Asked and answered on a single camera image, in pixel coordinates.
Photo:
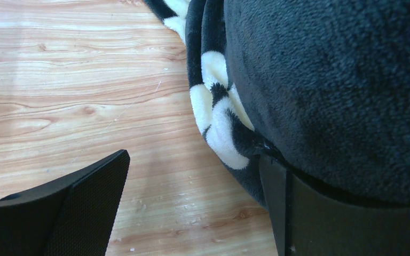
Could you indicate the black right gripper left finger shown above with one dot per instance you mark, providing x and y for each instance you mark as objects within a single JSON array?
[{"x": 71, "y": 215}]

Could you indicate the black floral fleece blanket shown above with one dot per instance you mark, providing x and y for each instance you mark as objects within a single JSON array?
[{"x": 322, "y": 86}]

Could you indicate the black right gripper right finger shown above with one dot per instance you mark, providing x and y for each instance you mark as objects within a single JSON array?
[{"x": 309, "y": 218}]

